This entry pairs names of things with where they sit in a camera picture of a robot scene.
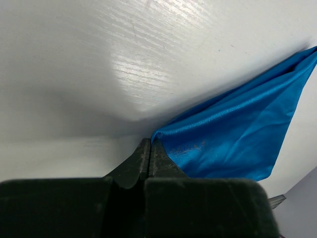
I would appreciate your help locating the blue satin napkin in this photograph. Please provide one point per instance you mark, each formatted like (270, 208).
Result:
(239, 133)

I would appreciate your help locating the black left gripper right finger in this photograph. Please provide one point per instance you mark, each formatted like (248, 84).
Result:
(181, 207)

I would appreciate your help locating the aluminium frame rail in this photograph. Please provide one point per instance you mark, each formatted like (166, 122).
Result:
(275, 201)

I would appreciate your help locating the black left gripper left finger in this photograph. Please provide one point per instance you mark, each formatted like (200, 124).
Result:
(108, 207)

